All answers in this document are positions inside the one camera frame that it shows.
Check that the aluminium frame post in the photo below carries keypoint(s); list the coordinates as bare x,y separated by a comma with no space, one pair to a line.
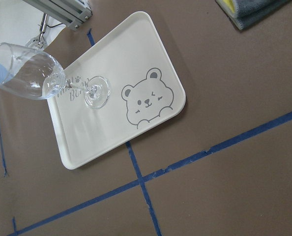
72,13

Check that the clear wine glass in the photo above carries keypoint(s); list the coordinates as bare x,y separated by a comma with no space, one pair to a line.
37,75

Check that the grey and yellow cloth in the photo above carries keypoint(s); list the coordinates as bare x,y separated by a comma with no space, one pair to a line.
245,13

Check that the cream bear tray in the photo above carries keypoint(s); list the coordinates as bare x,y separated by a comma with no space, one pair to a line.
145,92

